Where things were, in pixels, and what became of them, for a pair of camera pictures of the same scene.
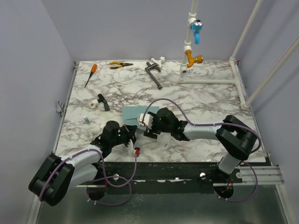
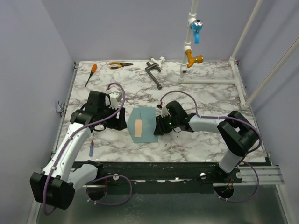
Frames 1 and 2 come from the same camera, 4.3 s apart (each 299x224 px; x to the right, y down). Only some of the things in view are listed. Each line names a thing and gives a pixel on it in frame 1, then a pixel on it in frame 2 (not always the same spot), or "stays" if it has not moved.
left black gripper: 130,131 to 117,123
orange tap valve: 192,60 stays
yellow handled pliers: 120,65 stays
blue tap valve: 196,26 stays
